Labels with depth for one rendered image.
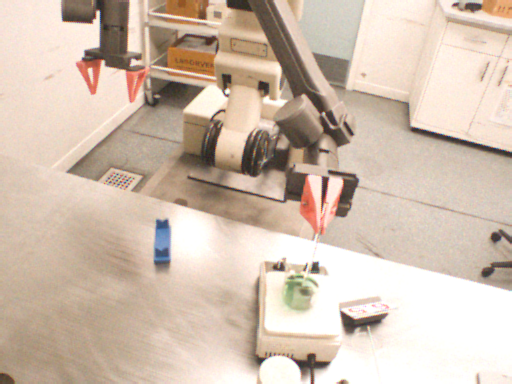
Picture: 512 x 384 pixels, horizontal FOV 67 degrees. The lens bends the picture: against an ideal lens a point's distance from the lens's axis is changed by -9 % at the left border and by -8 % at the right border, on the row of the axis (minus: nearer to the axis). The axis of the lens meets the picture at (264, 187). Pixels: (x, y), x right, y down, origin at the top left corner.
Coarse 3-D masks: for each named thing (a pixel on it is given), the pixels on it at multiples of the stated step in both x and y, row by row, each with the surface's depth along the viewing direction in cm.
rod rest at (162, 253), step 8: (160, 224) 84; (168, 224) 85; (160, 232) 84; (168, 232) 85; (160, 240) 83; (168, 240) 83; (160, 248) 78; (168, 248) 81; (160, 256) 79; (168, 256) 79
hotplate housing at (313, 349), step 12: (264, 264) 77; (264, 276) 71; (264, 288) 68; (264, 300) 67; (264, 312) 65; (264, 336) 61; (276, 336) 61; (288, 336) 61; (300, 336) 62; (312, 336) 62; (264, 348) 62; (276, 348) 62; (288, 348) 62; (300, 348) 62; (312, 348) 62; (324, 348) 62; (336, 348) 62; (300, 360) 65; (312, 360) 62; (324, 360) 65
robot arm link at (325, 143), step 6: (318, 138) 66; (324, 138) 66; (330, 138) 67; (312, 144) 65; (318, 144) 65; (324, 144) 65; (330, 144) 65; (336, 144) 68; (306, 150) 66; (312, 150) 64; (318, 150) 64; (324, 150) 64; (330, 150) 64; (336, 150) 66; (336, 156) 64
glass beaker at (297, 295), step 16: (288, 256) 62; (304, 256) 63; (320, 256) 62; (288, 272) 60; (304, 272) 66; (320, 272) 63; (288, 288) 61; (304, 288) 59; (320, 288) 61; (288, 304) 63; (304, 304) 62
